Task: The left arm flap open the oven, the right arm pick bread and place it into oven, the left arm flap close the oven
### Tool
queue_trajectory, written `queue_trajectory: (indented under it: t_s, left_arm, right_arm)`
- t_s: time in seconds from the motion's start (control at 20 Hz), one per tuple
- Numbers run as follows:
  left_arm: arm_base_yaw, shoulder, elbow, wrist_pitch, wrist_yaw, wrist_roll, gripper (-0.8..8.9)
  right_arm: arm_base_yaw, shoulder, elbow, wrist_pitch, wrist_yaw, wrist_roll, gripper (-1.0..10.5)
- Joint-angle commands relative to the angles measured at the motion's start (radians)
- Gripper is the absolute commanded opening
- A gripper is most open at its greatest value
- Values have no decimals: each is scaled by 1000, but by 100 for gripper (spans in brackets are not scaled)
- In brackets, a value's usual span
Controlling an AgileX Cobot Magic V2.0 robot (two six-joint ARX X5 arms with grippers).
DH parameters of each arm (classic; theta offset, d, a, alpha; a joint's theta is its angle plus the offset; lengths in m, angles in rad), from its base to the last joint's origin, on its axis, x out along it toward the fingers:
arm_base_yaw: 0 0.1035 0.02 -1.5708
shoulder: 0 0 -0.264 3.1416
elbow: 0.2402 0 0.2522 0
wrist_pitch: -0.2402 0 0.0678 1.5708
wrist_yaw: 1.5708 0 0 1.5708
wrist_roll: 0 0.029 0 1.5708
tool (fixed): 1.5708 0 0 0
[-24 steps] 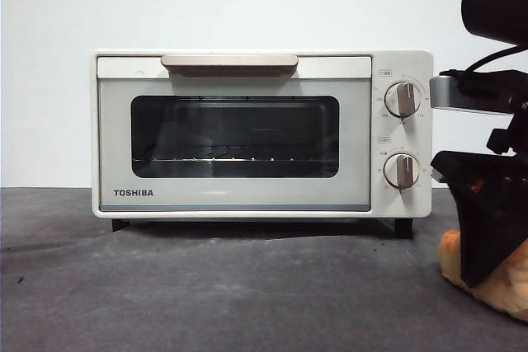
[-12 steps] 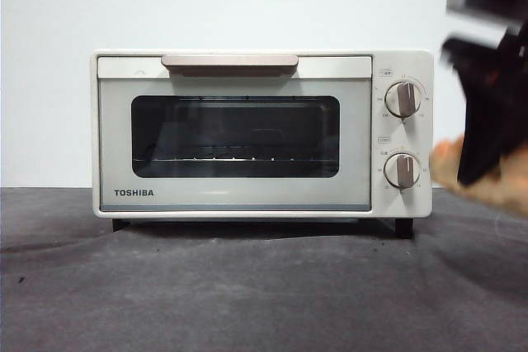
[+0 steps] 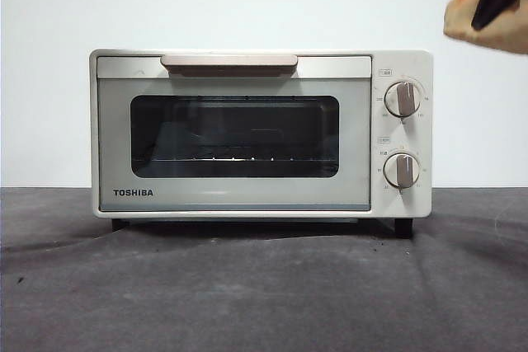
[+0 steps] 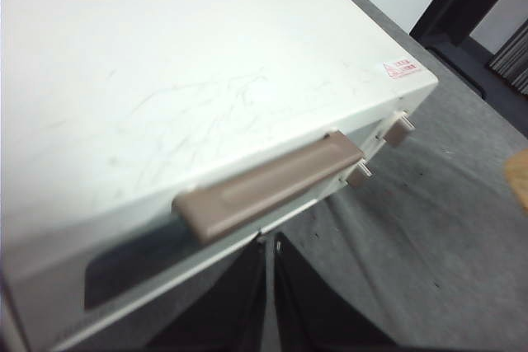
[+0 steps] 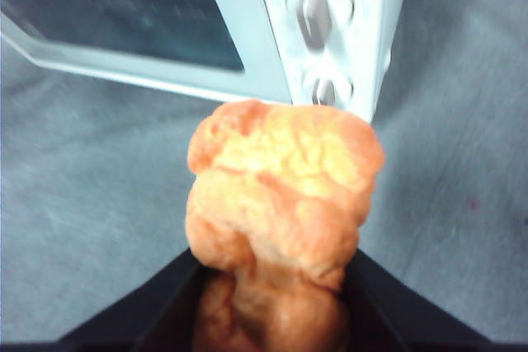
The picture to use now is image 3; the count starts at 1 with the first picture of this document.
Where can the white Toshiba toaster oven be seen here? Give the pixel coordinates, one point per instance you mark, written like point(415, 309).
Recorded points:
point(412, 63)

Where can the beige temperature dial knob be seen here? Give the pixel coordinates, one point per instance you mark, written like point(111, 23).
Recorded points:
point(402, 100)

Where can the golden brown bread loaf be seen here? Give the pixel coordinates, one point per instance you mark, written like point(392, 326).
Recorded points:
point(458, 26)

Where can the beige timer dial knob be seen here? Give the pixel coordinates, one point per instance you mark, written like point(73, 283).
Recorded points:
point(402, 170)

